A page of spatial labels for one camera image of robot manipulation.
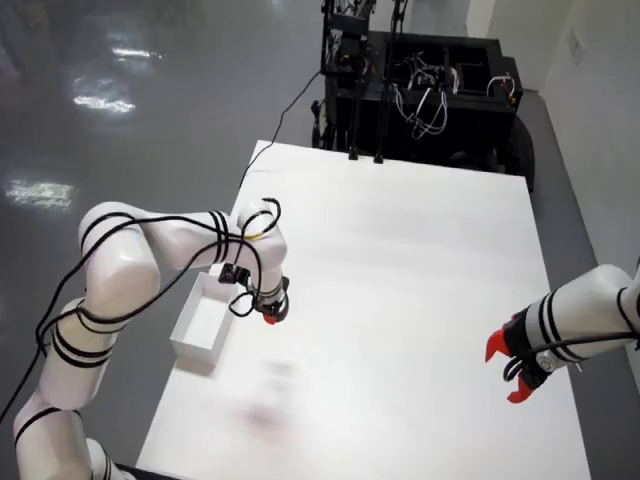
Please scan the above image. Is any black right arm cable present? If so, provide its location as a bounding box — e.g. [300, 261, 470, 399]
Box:
[501, 254, 640, 386]

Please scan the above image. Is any black electronics box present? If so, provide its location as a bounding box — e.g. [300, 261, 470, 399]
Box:
[331, 13, 370, 36]

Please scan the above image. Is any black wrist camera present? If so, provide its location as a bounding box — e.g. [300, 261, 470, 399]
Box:
[218, 263, 251, 287]

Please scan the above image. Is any white wire bundle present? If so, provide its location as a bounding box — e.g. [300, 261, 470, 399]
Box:
[392, 54, 461, 141]

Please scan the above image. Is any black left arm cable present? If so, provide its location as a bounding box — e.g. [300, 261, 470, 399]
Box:
[0, 197, 284, 421]

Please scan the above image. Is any black floor cable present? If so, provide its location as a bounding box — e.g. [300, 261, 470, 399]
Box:
[238, 69, 324, 189]

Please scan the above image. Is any black equipment cart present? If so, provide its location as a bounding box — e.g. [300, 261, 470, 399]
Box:
[310, 29, 536, 194]

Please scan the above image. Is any white rectangular bin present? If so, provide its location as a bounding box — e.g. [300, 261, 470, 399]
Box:
[169, 272, 235, 377]

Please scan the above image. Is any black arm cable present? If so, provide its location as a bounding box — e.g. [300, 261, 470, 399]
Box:
[0, 197, 284, 421]
[501, 254, 640, 386]

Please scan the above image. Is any black stand pole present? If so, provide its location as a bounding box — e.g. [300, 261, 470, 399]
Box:
[373, 0, 409, 165]
[347, 29, 371, 161]

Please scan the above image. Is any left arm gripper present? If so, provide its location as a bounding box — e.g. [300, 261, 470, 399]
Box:
[249, 275, 292, 327]

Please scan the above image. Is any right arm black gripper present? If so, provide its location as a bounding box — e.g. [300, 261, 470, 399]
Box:
[483, 308, 556, 404]

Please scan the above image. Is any white tube loop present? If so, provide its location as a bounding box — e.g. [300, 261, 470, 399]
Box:
[487, 73, 516, 107]

